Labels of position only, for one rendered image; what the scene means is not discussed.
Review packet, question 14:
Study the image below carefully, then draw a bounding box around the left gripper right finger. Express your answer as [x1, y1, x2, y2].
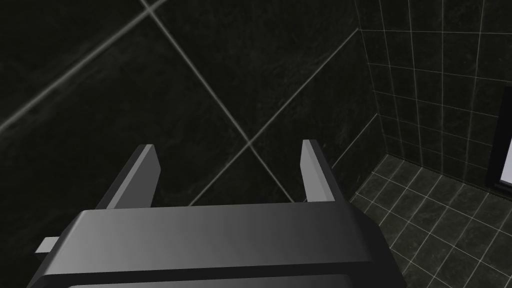
[299, 139, 347, 204]

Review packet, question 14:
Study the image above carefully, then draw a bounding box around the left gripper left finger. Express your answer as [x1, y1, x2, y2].
[94, 143, 162, 211]

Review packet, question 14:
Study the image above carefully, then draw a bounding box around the black framed window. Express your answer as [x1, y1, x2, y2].
[484, 85, 512, 196]

